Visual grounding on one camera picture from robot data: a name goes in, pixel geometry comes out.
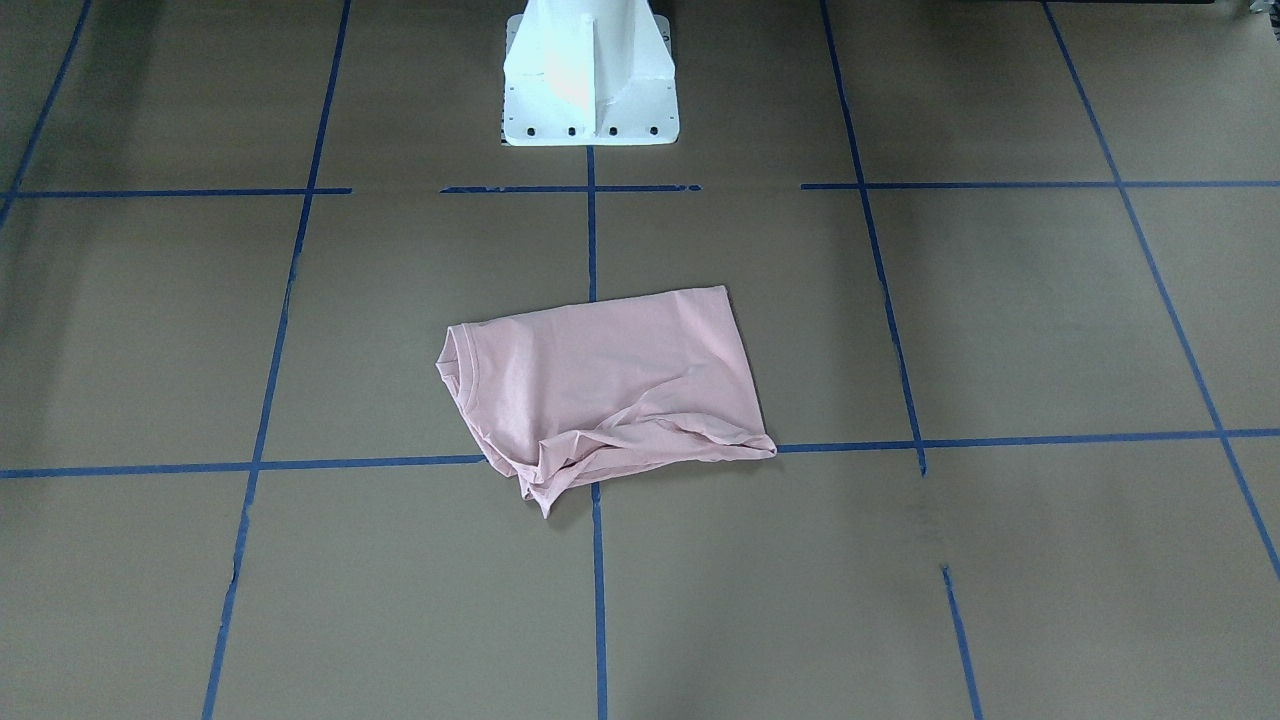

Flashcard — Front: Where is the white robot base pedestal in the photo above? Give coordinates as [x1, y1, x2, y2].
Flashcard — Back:
[500, 1, 681, 147]

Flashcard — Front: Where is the pink t-shirt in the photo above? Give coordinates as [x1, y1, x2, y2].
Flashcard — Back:
[436, 286, 778, 516]

